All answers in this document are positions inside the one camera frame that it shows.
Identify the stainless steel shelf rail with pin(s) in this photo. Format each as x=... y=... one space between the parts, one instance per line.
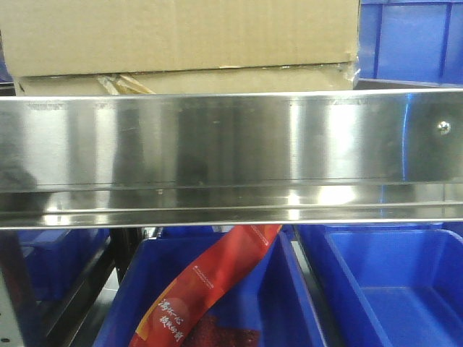
x=166 y=160

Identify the brown cardboard carton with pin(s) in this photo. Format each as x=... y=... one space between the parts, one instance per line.
x=163 y=47

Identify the blue bin lower left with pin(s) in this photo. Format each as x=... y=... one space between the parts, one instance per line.
x=55 y=258

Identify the grey shelf upright post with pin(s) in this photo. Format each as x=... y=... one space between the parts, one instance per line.
x=21 y=323

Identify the blue bin with snack bag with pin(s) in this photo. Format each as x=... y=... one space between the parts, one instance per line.
x=270 y=307

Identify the blue bin upper right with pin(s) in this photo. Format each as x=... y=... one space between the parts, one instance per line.
x=417 y=41

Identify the red snack bag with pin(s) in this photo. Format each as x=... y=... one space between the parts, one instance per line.
x=181 y=305

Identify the empty blue bin lower right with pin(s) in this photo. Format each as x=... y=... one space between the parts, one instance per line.
x=393 y=286

